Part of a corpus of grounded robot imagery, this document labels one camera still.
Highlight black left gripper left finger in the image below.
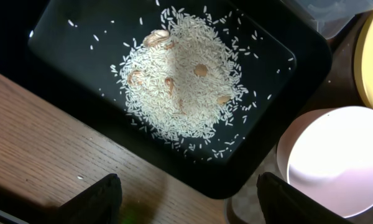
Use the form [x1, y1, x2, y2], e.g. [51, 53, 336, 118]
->
[51, 174, 122, 224]

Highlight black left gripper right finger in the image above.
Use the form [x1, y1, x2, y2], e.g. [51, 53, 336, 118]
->
[256, 172, 351, 224]

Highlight pink white bowl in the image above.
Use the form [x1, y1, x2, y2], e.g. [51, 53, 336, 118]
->
[277, 106, 373, 218]

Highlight pile of rice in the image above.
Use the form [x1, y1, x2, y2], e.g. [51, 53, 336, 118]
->
[67, 0, 296, 162]

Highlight black plastic waste tray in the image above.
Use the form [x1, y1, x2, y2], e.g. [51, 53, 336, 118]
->
[0, 0, 332, 199]

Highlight clear plastic waste bin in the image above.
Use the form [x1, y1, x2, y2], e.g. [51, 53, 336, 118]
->
[282, 0, 373, 40]

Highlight dark brown serving tray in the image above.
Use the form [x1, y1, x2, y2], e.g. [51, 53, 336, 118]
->
[224, 11, 373, 223]

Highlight yellow plate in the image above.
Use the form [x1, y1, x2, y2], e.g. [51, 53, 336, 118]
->
[353, 13, 373, 109]

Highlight nut shell scraps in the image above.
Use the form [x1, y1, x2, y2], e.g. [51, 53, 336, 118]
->
[124, 28, 233, 116]

